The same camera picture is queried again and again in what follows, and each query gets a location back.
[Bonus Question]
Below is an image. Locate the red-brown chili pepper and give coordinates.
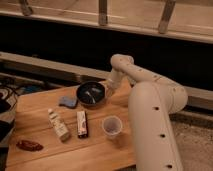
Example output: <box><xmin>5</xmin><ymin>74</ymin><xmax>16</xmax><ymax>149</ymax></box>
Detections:
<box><xmin>16</xmin><ymin>140</ymin><xmax>43</xmax><ymax>151</ymax></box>

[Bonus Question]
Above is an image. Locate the white tube bottle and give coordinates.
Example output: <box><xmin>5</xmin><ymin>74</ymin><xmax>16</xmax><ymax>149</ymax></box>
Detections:
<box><xmin>48</xmin><ymin>109</ymin><xmax>70</xmax><ymax>142</ymax></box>

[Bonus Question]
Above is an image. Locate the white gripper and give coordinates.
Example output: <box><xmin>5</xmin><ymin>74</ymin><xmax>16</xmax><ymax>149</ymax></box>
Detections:
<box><xmin>105</xmin><ymin>69</ymin><xmax>124</xmax><ymax>98</ymax></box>

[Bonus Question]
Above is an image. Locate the white and dark box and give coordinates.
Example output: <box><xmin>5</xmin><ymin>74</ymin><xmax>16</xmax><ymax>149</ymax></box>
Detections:
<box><xmin>77</xmin><ymin>111</ymin><xmax>88</xmax><ymax>138</ymax></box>

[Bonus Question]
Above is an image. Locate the clear plastic cup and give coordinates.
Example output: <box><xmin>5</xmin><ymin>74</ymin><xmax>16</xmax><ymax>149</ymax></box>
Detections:
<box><xmin>102</xmin><ymin>116</ymin><xmax>123</xmax><ymax>139</ymax></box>

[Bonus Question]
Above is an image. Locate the silver spoon in bowl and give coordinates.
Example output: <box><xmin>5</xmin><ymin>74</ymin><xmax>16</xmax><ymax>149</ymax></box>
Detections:
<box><xmin>85</xmin><ymin>88</ymin><xmax>100</xmax><ymax>104</ymax></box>

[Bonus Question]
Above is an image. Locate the blue sponge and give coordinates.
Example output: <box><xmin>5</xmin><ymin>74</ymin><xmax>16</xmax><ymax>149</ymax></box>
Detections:
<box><xmin>59</xmin><ymin>96</ymin><xmax>77</xmax><ymax>108</ymax></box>

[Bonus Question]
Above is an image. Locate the dark ceramic bowl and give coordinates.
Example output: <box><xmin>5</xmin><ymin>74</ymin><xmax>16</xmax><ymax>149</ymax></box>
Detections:
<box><xmin>76</xmin><ymin>81</ymin><xmax>105</xmax><ymax>106</ymax></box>

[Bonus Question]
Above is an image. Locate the dark cables and clutter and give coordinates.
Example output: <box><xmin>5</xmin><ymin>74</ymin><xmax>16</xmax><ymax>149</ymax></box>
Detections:
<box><xmin>0</xmin><ymin>77</ymin><xmax>42</xmax><ymax>148</ymax></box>

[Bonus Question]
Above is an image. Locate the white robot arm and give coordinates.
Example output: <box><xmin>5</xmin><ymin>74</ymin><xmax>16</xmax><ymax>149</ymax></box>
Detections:
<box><xmin>107</xmin><ymin>54</ymin><xmax>188</xmax><ymax>171</ymax></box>

